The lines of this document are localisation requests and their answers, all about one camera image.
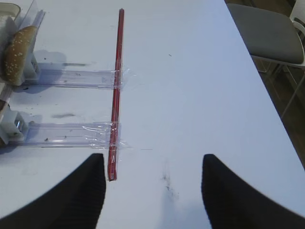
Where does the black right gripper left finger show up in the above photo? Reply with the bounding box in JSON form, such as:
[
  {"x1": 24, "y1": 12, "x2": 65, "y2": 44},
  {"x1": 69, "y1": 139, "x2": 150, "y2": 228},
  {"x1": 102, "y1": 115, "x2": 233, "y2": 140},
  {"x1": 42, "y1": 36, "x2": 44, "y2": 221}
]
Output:
[{"x1": 0, "y1": 154, "x2": 106, "y2": 229}]

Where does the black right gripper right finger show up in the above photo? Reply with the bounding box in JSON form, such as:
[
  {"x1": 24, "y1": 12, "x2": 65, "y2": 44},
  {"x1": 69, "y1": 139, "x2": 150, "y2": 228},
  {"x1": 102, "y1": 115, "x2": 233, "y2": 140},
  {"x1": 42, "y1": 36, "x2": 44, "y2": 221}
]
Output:
[{"x1": 201, "y1": 154, "x2": 305, "y2": 229}]

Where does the white holder block right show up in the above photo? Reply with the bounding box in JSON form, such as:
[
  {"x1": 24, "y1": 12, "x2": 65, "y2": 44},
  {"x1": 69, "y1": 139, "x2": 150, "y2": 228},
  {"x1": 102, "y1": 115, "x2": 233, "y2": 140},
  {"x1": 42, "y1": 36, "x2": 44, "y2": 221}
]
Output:
[{"x1": 0, "y1": 110, "x2": 29, "y2": 145}]

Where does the white holder block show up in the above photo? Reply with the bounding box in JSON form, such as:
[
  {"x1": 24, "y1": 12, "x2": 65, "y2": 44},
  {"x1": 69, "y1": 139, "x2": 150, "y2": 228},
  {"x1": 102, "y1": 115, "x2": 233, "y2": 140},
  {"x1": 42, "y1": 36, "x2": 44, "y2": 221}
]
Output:
[
  {"x1": 0, "y1": 110, "x2": 29, "y2": 145},
  {"x1": 23, "y1": 52, "x2": 40, "y2": 81}
]

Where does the red plastic strip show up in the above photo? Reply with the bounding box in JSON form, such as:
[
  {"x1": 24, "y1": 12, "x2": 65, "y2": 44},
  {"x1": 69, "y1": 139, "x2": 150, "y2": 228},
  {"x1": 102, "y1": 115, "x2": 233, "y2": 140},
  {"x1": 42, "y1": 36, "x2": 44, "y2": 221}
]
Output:
[{"x1": 107, "y1": 9, "x2": 124, "y2": 181}]

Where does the white holder block upper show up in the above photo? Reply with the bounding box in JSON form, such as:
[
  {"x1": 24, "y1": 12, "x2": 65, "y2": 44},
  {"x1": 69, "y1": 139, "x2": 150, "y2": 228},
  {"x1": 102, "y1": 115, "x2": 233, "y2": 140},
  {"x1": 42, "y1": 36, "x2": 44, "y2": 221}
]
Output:
[{"x1": 23, "y1": 52, "x2": 40, "y2": 81}]

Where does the sesame bun rear half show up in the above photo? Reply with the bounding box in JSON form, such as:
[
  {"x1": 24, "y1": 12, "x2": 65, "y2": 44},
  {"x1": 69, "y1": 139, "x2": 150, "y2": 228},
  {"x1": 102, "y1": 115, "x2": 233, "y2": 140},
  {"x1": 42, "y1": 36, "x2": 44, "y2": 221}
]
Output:
[{"x1": 4, "y1": 26, "x2": 38, "y2": 86}]

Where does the grey chair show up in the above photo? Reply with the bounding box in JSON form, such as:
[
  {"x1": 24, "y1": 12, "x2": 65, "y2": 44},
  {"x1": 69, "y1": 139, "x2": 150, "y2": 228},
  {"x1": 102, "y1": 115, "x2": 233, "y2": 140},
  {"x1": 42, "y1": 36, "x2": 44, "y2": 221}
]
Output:
[{"x1": 225, "y1": 0, "x2": 305, "y2": 120}]

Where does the cream metal baking tray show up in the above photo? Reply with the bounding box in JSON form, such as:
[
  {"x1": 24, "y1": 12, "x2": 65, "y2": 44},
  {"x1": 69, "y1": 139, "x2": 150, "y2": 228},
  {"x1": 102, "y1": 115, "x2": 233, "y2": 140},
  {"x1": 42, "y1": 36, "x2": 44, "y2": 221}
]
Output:
[{"x1": 0, "y1": 2, "x2": 21, "y2": 27}]

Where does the clear rail lower right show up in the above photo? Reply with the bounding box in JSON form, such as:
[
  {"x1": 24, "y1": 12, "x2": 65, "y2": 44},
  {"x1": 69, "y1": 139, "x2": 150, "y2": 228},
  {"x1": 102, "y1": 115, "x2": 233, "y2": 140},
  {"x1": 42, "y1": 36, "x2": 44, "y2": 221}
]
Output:
[{"x1": 9, "y1": 122, "x2": 130, "y2": 149}]

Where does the clear rail upper right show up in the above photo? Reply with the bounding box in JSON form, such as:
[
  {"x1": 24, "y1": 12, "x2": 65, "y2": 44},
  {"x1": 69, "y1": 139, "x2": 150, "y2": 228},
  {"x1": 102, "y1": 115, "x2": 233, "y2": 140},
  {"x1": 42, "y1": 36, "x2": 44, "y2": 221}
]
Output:
[{"x1": 23, "y1": 69, "x2": 131, "y2": 90}]

